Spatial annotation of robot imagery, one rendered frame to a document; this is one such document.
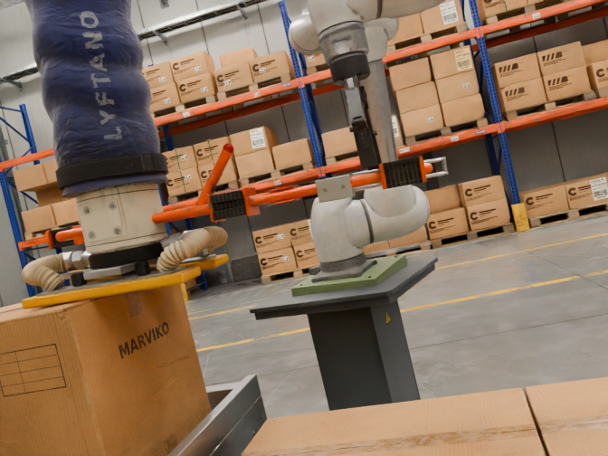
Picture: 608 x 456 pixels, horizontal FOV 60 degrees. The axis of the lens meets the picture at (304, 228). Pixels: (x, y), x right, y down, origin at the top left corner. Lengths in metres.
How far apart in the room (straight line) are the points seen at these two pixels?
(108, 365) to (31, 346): 0.14
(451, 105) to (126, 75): 7.37
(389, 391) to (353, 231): 0.51
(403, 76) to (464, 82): 0.90
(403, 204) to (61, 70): 1.06
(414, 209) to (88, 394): 1.12
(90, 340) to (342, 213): 0.92
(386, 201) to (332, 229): 0.19
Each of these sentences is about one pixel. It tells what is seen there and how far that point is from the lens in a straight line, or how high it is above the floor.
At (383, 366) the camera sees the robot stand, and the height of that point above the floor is 0.49.
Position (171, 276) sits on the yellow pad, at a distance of 1.02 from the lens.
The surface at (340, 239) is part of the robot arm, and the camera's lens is 1.70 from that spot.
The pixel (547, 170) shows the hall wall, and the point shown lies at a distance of 9.82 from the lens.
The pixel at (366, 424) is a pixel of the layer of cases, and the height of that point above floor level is 0.54.
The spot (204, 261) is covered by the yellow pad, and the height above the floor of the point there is 0.96.
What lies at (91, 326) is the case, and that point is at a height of 0.90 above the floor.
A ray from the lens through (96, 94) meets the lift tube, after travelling 1.14.
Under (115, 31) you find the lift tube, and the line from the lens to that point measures 1.19.
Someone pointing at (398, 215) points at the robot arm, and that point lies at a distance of 1.73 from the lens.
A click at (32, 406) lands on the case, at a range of 1.16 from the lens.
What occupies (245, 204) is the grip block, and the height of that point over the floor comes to 1.06.
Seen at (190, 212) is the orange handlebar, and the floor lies 1.07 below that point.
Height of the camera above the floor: 1.02
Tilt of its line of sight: 2 degrees down
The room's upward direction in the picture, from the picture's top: 13 degrees counter-clockwise
